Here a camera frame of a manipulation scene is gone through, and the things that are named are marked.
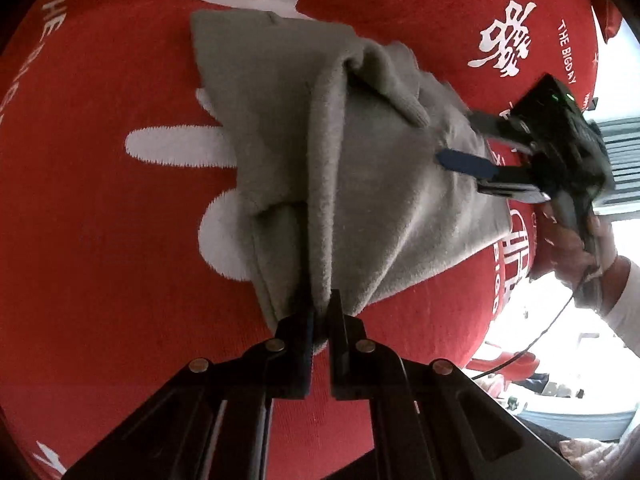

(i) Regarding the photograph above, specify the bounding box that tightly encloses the red patterned bedspread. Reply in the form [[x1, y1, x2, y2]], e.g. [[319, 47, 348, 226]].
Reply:
[[1, 0, 598, 479]]

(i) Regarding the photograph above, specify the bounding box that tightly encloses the white sleeved right forearm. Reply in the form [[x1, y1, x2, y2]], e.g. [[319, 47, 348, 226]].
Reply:
[[604, 262, 640, 356]]

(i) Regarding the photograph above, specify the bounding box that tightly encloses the right hand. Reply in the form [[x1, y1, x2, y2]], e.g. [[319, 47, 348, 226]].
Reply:
[[529, 203, 631, 315]]

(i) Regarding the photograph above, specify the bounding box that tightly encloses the grey knit garment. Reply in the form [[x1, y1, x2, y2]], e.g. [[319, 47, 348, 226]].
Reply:
[[191, 10, 511, 326]]

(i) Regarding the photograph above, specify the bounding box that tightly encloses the black cable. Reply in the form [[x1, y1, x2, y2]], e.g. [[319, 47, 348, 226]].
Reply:
[[470, 263, 601, 380]]

